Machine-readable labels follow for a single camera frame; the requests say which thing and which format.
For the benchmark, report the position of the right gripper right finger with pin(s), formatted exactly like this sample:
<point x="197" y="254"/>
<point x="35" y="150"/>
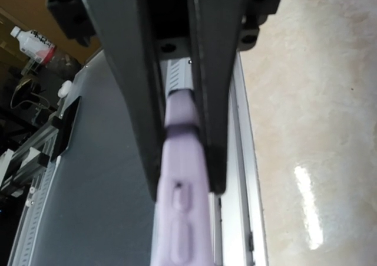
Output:
<point x="215" y="27"/>

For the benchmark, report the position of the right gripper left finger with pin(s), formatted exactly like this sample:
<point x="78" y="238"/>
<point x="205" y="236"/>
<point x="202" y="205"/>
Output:
<point x="125" y="32"/>

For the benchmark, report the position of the plastic bottle red label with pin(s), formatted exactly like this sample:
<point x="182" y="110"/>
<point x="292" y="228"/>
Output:
<point x="34" y="45"/>

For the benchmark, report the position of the black office chair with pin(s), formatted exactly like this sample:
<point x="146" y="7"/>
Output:
<point x="27" y="94"/>

